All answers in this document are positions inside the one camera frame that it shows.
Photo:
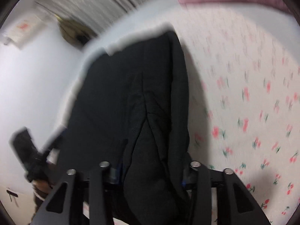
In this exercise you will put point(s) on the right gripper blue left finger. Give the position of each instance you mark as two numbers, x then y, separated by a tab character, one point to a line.
115	176

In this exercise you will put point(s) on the person's left hand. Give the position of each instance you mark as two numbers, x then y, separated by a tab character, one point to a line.
42	189

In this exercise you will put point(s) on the black long coat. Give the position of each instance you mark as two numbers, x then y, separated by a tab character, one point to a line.
132	111

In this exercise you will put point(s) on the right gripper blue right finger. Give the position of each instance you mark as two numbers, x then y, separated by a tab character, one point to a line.
186	174

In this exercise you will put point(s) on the olive green hanging jacket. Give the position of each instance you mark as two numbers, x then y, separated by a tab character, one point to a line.
75	33

